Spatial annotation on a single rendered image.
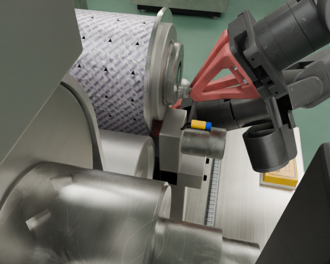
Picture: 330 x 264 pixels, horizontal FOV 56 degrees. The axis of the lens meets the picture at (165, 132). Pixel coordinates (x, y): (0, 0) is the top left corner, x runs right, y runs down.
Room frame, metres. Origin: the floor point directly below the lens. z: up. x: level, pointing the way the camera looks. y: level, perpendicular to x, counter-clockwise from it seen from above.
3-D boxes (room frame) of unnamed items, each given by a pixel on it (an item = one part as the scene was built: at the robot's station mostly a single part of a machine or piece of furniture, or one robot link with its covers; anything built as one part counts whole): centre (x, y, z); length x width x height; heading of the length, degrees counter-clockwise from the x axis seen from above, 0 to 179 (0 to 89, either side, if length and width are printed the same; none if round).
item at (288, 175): (0.42, -0.26, 0.91); 0.07 x 0.07 x 0.02; 78
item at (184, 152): (0.27, -0.03, 1.05); 0.06 x 0.05 x 0.31; 78
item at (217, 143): (0.26, -0.07, 1.18); 0.04 x 0.02 x 0.04; 168
